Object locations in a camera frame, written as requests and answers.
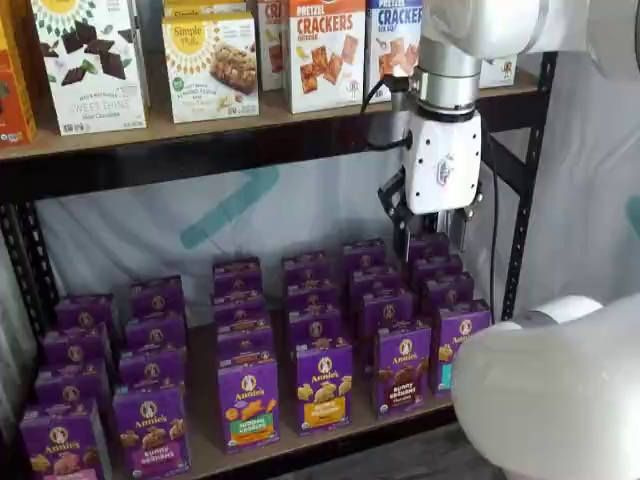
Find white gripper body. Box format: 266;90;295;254
402;102;484;216

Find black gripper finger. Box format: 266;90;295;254
377;168;427;264
438;180;486;253

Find purple Annie's snack box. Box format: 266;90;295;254
357;288;415;331
407;231;451;259
53;292;120;331
212;256;265;299
342;238;389;271
410;253;465;279
41;322;115;366
123;310;189;351
117;345;189;391
287;303;344;346
129;274;186;317
283;277;341;309
348;266;404;296
215;322;276;362
281;250;332;284
421;272;476;307
33;358;112;406
212;293;270;327

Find purple Annie's box teal patch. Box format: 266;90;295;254
430;298;493;399

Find yellow pretzel crackers box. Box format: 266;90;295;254
478;53;520;90

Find blue pretzel crackers box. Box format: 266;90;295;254
364;0;425;105

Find red pretzel crackers box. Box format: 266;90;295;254
257;0;290;92
283;0;367;115

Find purple Annie's box yellow patch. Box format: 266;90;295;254
293;338;355;437

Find wooden shelf board with crackers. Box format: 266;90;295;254
0;69;544;161

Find wooden shelf board with Annie's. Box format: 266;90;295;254
94;309;481;480

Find purple Annie's box orange label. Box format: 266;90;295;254
216;355;281;455

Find Simple Mills bar box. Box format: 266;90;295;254
163;0;250;20
162;12;261;125

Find black metal shelf rack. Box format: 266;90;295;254
0;49;559;480

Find purple Annie's box magenta patch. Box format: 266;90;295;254
111;383;193;477

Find Sweet Thins chocolate box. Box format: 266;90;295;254
29;0;150;137

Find purple Annie's box pink patch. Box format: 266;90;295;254
18;398;107;480

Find orange Simple Mills box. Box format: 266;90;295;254
0;0;39;149

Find backdrop sheet with teal print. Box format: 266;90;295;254
34;154;506;321

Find thin black hanging cable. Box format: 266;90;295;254
485;149;502;324

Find black gripper power cable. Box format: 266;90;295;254
358;74;416;151

